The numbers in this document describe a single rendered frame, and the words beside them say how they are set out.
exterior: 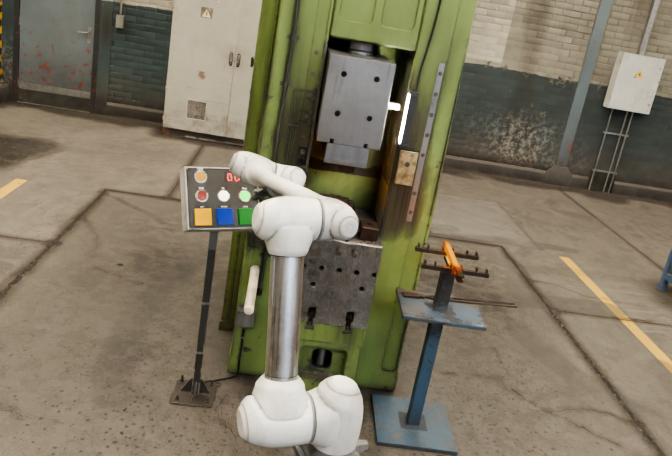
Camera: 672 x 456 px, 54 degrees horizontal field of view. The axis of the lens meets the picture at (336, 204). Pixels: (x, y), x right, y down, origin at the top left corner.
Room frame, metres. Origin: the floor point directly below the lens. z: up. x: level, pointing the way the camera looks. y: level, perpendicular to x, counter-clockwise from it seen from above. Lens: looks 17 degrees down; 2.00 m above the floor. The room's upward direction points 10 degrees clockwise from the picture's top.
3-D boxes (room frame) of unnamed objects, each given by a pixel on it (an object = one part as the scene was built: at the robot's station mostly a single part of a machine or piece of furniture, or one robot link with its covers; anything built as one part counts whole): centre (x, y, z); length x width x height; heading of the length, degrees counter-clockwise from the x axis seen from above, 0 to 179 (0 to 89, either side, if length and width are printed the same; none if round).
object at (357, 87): (3.18, -0.03, 1.56); 0.42 x 0.39 x 0.40; 6
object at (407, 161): (3.13, -0.31, 1.27); 0.09 x 0.02 x 0.17; 96
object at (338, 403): (1.79, -0.11, 0.77); 0.18 x 0.16 x 0.22; 113
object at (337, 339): (3.19, -0.04, 0.23); 0.55 x 0.37 x 0.47; 6
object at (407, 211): (3.37, -0.35, 1.15); 0.44 x 0.26 x 2.30; 6
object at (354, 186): (3.50, 0.00, 1.37); 0.41 x 0.10 x 0.91; 96
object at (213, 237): (2.83, 0.53, 0.54); 0.04 x 0.04 x 1.08; 6
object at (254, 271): (2.84, 0.32, 0.62); 0.44 x 0.05 x 0.05; 6
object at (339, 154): (3.18, 0.01, 1.32); 0.42 x 0.20 x 0.10; 6
